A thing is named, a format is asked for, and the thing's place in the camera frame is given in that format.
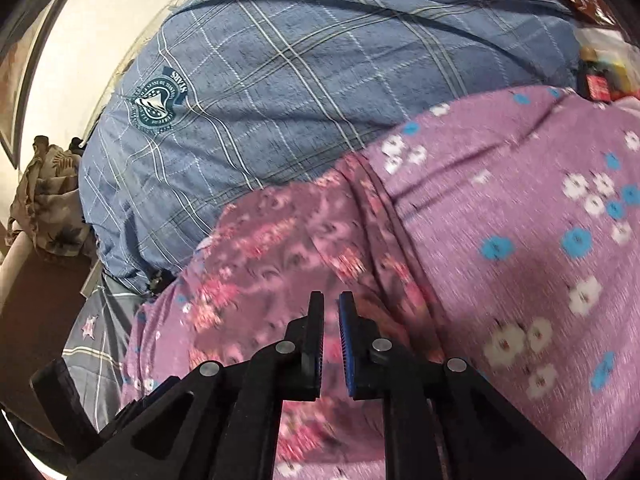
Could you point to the brown sofa armrest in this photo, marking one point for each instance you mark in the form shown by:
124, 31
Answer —
35, 310

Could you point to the brown ruffled cloth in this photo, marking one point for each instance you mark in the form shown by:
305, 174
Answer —
50, 200

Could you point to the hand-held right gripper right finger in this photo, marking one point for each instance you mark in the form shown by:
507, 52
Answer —
350, 355

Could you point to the maroon floral shirt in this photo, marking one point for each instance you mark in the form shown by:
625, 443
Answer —
300, 250

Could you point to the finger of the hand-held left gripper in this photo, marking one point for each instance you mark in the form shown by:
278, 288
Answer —
67, 410
160, 387

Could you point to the large framed painting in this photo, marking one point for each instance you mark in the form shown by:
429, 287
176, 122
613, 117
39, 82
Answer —
12, 120

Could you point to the purple floral bed sheet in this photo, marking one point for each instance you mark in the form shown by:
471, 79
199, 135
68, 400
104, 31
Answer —
500, 210

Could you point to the white remote control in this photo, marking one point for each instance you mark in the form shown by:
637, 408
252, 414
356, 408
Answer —
90, 277

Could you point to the grey striped sheet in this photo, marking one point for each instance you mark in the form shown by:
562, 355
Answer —
100, 340

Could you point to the small red jar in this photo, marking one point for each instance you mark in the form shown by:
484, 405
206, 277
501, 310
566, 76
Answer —
595, 82

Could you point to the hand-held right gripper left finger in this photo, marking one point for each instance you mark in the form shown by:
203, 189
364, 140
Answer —
312, 355

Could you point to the blue plaid blanket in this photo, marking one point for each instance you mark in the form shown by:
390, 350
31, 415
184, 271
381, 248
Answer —
325, 85

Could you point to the small black object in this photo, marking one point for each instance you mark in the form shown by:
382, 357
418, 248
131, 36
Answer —
157, 280

